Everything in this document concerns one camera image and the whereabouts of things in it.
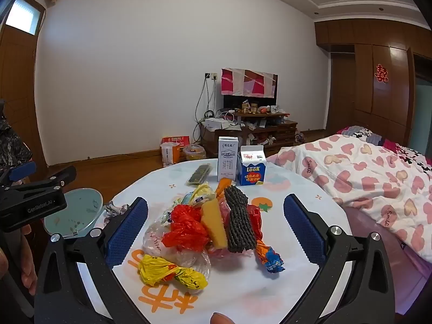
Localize red foam net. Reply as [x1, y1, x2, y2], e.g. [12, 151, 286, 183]
[162, 204, 211, 252]

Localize black pink patterned blanket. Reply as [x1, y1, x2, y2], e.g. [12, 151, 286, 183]
[337, 126, 432, 173]

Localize purple bed sheet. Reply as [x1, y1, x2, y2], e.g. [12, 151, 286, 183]
[344, 206, 432, 315]

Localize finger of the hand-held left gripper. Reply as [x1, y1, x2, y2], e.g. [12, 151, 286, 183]
[0, 161, 37, 185]
[18, 165, 77, 194]

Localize dark grey foam net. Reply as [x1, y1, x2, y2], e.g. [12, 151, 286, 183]
[224, 185, 257, 254]

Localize person's left hand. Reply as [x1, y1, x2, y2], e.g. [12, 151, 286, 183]
[0, 224, 38, 296]

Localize black television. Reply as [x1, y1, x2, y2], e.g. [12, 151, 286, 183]
[223, 69, 279, 109]

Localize person's right hand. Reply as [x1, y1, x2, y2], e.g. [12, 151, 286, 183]
[210, 312, 237, 324]

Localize teal enamel basin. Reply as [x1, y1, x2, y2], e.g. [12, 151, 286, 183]
[43, 188, 103, 237]

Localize small window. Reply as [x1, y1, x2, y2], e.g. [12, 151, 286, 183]
[5, 0, 44, 36]

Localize dark printed cloth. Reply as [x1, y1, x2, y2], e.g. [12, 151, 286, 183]
[0, 99, 33, 173]

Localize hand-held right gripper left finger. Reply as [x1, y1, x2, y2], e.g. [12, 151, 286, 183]
[34, 196, 159, 324]

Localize wooden television stand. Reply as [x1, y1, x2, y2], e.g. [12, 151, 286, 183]
[199, 111, 298, 153]

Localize wooden door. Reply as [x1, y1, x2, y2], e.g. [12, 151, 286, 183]
[0, 0, 48, 173]

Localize yellow bucket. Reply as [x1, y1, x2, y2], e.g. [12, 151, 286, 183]
[182, 144, 206, 160]

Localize white flat box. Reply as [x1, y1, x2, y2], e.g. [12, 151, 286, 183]
[205, 117, 232, 129]

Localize yellow sponge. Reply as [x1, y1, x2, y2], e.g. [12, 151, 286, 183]
[201, 198, 228, 248]

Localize red paper decoration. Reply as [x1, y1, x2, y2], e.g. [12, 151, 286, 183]
[373, 63, 389, 82]

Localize orange cardboard box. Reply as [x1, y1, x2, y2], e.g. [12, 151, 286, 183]
[161, 136, 190, 161]

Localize clear plastic bag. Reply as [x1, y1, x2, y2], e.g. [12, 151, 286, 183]
[142, 221, 211, 277]

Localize pink plastic bag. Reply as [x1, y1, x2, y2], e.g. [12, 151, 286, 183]
[207, 199, 264, 259]

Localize white milk carton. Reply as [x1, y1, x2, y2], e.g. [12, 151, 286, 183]
[218, 136, 239, 181]

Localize green snack packet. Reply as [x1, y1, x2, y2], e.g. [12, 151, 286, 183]
[187, 164, 212, 186]

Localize pink heart print blanket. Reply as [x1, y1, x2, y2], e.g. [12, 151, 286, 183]
[266, 134, 432, 264]

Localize hanging cables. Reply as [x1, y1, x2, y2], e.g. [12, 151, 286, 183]
[192, 77, 217, 142]

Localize blue milk carton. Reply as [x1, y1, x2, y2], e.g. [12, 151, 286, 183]
[236, 145, 267, 186]

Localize orange blue snack wrapper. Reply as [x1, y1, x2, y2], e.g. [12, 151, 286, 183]
[255, 239, 286, 274]

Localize wooden wardrobe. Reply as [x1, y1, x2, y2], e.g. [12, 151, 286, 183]
[314, 18, 432, 157]

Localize crumpled silver wrapper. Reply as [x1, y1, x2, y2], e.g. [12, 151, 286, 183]
[103, 201, 130, 217]

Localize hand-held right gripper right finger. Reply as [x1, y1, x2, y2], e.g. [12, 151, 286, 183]
[283, 194, 396, 324]

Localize white paper bag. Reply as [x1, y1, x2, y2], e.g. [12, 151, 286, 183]
[160, 142, 181, 167]

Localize white translucent plastic bag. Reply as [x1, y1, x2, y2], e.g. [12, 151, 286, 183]
[161, 192, 196, 225]

